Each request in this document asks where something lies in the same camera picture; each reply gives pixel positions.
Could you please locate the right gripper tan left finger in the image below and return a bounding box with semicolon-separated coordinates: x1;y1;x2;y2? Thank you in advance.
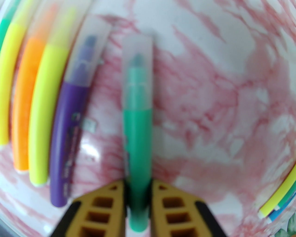
50;181;127;237

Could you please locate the right gripper tan right finger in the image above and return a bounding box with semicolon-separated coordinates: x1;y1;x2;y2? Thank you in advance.
150;180;228;237

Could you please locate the green marker pen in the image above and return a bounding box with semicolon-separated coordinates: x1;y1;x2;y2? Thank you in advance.
121;35;154;232
0;0;20;48
268;185;296;217

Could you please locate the purple marker pen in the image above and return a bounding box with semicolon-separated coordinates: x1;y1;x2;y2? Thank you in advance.
49;20;113;208

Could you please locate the blue marker pen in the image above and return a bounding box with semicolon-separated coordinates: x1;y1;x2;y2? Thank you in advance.
268;199;296;223

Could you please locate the yellow marker pen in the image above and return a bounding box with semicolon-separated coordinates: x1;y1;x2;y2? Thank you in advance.
0;0;36;147
259;165;296;218
28;6;78;187

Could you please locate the orange marker pen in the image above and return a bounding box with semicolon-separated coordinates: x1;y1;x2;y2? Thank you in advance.
11;3;59;173

